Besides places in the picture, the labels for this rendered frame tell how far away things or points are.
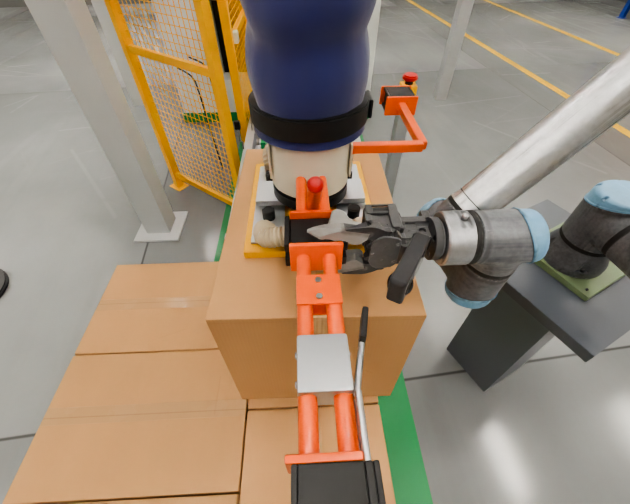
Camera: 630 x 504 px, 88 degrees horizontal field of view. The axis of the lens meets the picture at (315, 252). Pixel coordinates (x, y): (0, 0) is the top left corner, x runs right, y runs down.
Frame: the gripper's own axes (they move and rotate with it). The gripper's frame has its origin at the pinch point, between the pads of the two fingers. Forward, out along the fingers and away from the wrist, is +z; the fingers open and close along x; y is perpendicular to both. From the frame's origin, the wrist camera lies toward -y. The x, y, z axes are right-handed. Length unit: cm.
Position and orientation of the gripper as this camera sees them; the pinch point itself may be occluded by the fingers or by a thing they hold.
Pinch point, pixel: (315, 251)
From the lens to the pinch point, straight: 51.3
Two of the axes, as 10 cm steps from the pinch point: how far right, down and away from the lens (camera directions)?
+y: -0.4, -7.3, 6.8
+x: 0.0, -6.8, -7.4
